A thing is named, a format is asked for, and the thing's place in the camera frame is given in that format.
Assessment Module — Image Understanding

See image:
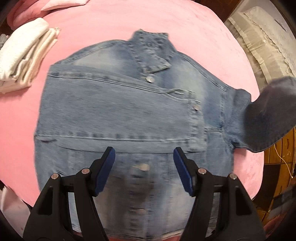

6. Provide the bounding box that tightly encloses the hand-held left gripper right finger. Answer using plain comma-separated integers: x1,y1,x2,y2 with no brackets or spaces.
174,147,266,241

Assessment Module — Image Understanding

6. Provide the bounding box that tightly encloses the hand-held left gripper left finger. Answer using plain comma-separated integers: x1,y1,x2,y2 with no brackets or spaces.
23,147,115,241

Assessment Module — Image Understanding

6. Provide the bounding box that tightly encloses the blue denim jacket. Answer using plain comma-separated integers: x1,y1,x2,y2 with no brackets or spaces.
33,29,252,240

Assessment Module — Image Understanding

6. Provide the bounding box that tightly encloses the dark grey cloth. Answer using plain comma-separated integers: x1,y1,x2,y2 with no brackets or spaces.
240,76,296,153

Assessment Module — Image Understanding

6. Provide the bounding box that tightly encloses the white and pink cloth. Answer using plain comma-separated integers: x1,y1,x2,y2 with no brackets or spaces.
0,185,31,234

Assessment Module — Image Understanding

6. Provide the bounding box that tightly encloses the cream folded cloth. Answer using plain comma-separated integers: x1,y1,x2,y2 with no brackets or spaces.
0,27,60,94

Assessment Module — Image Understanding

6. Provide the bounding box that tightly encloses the pink bed sheet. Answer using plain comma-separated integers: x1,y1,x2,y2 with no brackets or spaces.
0,0,265,241

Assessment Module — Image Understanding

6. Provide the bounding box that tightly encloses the beige lace-trimmed bedding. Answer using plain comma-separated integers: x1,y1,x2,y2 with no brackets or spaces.
224,6,296,93

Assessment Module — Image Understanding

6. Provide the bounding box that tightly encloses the white folded towel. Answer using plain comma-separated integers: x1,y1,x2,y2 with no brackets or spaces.
0,18,50,81

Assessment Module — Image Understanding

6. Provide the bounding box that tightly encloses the pale pillow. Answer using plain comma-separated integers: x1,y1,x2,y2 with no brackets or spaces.
40,0,89,11

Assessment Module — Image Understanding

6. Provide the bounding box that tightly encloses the pink folded quilt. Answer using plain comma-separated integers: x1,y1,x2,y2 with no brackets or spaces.
6,0,50,30

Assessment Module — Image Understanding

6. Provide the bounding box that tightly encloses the thin white cable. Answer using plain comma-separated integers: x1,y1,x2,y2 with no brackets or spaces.
275,139,295,179

